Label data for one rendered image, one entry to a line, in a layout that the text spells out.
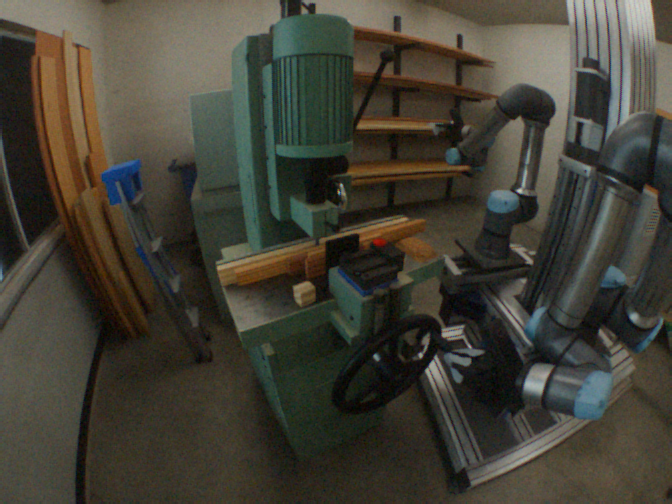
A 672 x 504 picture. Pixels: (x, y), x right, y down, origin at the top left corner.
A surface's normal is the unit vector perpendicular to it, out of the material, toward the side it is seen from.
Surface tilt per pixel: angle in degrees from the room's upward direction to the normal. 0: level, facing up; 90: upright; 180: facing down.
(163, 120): 90
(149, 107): 90
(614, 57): 90
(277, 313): 0
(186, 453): 0
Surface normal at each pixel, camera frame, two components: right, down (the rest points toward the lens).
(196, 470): 0.00, -0.87
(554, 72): -0.92, 0.19
